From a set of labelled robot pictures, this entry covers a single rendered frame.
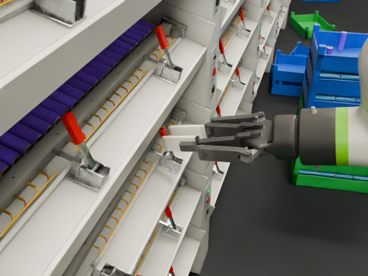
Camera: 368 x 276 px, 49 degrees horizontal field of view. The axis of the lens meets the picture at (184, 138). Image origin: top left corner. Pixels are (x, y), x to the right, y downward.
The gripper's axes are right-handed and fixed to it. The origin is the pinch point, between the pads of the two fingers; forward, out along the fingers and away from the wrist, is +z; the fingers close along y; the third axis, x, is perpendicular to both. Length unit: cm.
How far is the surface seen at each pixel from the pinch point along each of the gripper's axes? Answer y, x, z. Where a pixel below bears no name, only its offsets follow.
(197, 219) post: 15.9, -37.2, 10.2
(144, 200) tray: -10.5, -6.0, 5.4
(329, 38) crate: 85, -16, -21
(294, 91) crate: 133, -61, -2
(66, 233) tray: -34.4, 11.4, -1.4
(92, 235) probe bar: -22.9, -2.0, 7.5
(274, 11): 156, -26, 8
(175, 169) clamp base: -1.0, -6.6, 3.0
